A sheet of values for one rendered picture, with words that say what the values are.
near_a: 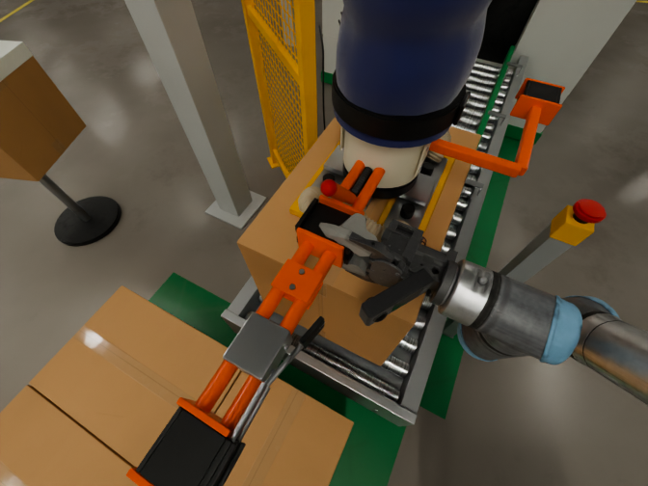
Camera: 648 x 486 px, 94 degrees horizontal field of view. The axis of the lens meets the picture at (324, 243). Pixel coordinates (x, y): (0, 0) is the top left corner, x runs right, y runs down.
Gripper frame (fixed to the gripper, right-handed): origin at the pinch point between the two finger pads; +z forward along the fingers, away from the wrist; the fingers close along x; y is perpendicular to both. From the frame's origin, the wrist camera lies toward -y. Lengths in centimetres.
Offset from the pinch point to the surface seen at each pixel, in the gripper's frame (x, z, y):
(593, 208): -17, -50, 50
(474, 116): -68, -17, 156
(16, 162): -47, 146, 2
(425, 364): -62, -32, 9
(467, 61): 20.2, -9.7, 24.2
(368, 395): -60, -20, -8
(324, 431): -67, -12, -23
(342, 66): 17.7, 7.0, 19.5
